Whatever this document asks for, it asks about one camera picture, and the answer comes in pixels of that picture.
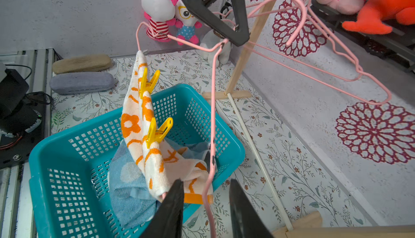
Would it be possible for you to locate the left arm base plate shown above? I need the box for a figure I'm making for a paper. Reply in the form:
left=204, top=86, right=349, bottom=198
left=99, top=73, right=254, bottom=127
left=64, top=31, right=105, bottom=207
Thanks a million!
left=1, top=92, right=54, bottom=169

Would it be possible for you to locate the white plush striped outfit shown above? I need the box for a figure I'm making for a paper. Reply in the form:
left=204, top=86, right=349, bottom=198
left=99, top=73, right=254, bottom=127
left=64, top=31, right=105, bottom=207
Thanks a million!
left=141, top=0, right=175, bottom=43

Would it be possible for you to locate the teal plastic basket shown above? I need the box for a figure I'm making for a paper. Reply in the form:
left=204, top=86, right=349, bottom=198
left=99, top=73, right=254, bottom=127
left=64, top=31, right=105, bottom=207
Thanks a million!
left=28, top=83, right=246, bottom=238

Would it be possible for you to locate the blue spotted towel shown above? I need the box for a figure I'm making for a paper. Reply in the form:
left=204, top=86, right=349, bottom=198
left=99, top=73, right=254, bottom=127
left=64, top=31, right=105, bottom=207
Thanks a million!
left=107, top=137, right=211, bottom=229

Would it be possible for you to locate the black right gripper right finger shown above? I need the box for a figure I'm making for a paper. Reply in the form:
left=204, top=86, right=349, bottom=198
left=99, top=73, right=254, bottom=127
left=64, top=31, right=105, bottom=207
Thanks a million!
left=229, top=179, right=273, bottom=238

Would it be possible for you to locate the pink wire hanger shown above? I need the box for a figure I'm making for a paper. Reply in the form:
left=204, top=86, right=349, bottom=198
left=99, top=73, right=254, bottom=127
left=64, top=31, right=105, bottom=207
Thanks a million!
left=225, top=0, right=392, bottom=106
left=136, top=0, right=307, bottom=238
left=231, top=0, right=363, bottom=81

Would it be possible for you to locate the orange plush toy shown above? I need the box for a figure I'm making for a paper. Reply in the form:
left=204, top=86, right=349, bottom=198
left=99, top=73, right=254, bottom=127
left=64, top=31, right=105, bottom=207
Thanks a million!
left=342, top=0, right=415, bottom=35

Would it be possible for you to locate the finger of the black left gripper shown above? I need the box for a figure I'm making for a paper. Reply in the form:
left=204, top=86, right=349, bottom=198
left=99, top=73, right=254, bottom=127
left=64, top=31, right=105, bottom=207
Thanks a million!
left=182, top=0, right=250, bottom=46

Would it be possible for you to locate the beige slipper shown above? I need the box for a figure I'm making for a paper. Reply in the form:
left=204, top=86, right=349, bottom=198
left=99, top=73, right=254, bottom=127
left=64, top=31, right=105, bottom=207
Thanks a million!
left=52, top=54, right=112, bottom=75

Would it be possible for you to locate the wooden clothes rack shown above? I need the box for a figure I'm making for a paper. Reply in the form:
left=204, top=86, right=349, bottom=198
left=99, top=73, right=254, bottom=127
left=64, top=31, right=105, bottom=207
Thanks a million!
left=200, top=0, right=415, bottom=238

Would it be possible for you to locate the black wall shelf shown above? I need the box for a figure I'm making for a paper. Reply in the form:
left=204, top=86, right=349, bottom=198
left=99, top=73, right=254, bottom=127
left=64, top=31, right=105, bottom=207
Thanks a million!
left=311, top=0, right=415, bottom=72

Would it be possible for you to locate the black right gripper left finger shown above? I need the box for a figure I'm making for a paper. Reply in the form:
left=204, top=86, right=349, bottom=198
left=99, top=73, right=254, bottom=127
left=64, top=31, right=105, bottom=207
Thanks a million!
left=140, top=179, right=184, bottom=238

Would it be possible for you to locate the white orange patterned towel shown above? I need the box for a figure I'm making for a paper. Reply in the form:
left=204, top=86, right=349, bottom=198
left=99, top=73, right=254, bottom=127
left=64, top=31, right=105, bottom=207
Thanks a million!
left=121, top=51, right=209, bottom=205

